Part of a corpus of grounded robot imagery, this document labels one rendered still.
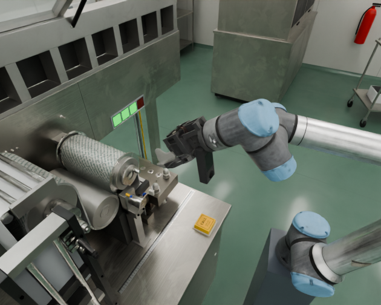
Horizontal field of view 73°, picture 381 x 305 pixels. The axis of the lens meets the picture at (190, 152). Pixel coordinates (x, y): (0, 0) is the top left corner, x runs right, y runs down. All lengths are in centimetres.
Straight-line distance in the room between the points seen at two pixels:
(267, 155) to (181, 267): 65
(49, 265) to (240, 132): 49
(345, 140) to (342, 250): 30
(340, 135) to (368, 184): 236
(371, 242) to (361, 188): 219
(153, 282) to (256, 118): 76
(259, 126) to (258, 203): 198
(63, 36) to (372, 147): 97
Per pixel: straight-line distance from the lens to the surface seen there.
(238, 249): 217
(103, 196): 88
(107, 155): 89
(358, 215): 272
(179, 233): 115
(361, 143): 73
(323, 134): 70
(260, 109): 50
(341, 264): 86
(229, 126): 53
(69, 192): 76
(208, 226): 114
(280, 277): 113
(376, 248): 80
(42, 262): 66
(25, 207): 65
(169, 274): 107
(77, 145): 97
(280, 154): 57
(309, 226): 98
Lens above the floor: 188
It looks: 41 degrees down
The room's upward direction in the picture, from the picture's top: straight up
